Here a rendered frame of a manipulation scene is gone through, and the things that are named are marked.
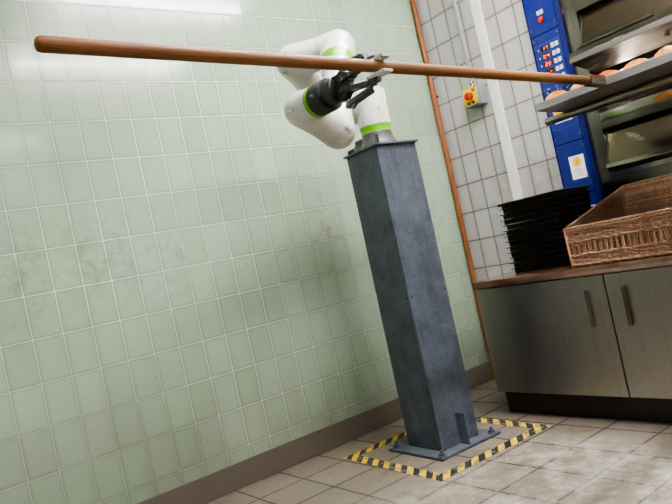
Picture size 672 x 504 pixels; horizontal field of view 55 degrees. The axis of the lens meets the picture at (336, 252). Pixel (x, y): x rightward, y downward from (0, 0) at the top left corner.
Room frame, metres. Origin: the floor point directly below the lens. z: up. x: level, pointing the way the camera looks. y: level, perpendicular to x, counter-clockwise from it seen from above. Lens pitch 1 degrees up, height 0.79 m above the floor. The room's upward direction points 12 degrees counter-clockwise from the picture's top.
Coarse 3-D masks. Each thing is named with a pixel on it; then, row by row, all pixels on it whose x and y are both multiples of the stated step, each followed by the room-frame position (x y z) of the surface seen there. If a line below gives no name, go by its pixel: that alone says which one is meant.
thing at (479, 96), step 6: (474, 84) 3.19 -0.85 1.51; (480, 84) 3.20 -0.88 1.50; (462, 90) 3.25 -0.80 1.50; (468, 90) 3.22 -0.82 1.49; (474, 90) 3.19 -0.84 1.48; (480, 90) 3.20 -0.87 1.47; (462, 96) 3.26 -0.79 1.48; (474, 96) 3.20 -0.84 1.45; (480, 96) 3.19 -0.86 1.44; (486, 96) 3.22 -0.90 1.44; (468, 102) 3.23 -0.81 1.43; (474, 102) 3.21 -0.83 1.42; (480, 102) 3.19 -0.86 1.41; (486, 102) 3.22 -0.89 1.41; (468, 108) 3.26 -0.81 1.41; (474, 108) 3.29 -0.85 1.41
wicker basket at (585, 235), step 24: (624, 192) 2.72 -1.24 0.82; (648, 192) 2.63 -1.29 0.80; (600, 216) 2.60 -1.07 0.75; (624, 216) 2.26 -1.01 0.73; (648, 216) 2.19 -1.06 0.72; (576, 240) 2.43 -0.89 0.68; (600, 240) 2.35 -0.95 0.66; (624, 240) 2.28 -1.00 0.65; (648, 240) 2.21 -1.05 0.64; (576, 264) 2.44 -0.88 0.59
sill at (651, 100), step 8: (648, 96) 2.61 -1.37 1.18; (656, 96) 2.58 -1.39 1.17; (664, 96) 2.56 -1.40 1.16; (624, 104) 2.69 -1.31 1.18; (632, 104) 2.66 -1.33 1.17; (640, 104) 2.64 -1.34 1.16; (648, 104) 2.61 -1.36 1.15; (608, 112) 2.75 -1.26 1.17; (616, 112) 2.72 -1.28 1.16; (624, 112) 2.70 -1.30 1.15
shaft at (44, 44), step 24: (48, 48) 1.13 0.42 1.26; (72, 48) 1.15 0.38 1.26; (96, 48) 1.17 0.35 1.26; (120, 48) 1.20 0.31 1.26; (144, 48) 1.23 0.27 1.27; (168, 48) 1.25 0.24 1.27; (192, 48) 1.29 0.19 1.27; (216, 48) 1.32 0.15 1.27; (408, 72) 1.65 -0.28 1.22; (432, 72) 1.69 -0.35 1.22; (456, 72) 1.74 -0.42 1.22; (480, 72) 1.80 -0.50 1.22; (504, 72) 1.86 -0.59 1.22; (528, 72) 1.93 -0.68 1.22
